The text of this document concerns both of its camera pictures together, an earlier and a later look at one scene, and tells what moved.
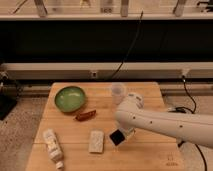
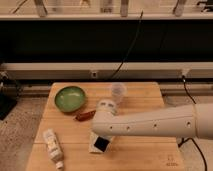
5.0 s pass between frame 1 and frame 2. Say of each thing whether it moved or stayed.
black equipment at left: stayed
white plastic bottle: stayed
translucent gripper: moved
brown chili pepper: stayed
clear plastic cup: stayed
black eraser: moved
